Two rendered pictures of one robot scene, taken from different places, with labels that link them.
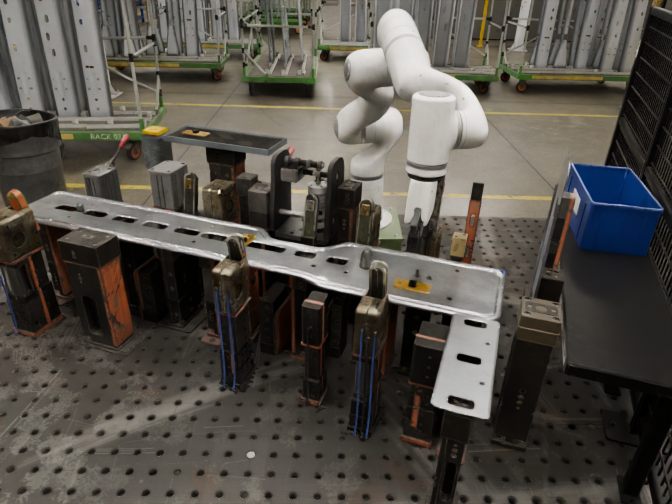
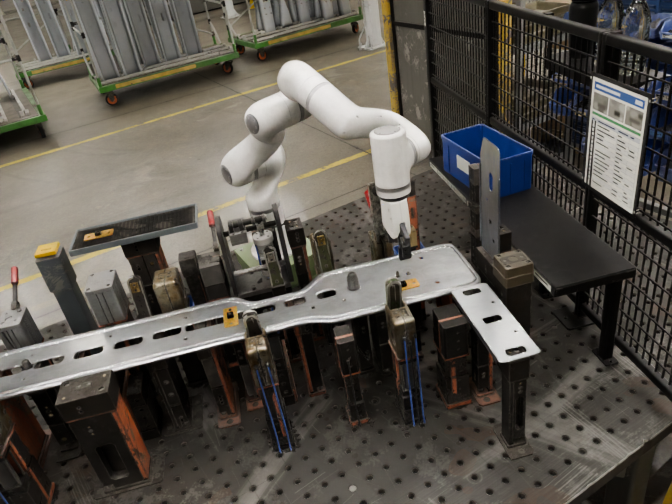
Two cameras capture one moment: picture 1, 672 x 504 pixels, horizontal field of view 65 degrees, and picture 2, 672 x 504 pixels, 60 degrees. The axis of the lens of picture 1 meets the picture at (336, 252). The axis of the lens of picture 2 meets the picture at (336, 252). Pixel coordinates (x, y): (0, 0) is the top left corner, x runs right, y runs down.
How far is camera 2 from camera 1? 0.57 m
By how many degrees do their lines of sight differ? 22
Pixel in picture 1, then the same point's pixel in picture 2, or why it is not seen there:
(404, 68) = (340, 114)
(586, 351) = (558, 274)
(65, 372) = not seen: outside the picture
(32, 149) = not seen: outside the picture
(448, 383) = (496, 342)
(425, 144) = (395, 172)
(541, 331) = (522, 275)
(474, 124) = (422, 142)
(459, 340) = (474, 309)
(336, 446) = (408, 442)
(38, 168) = not seen: outside the picture
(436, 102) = (397, 137)
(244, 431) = (330, 475)
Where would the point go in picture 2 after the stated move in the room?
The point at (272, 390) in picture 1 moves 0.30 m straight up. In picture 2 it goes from (321, 431) to (302, 347)
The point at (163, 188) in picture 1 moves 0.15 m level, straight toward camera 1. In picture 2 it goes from (107, 303) to (138, 321)
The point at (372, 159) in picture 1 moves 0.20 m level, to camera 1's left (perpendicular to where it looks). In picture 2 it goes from (269, 191) to (216, 210)
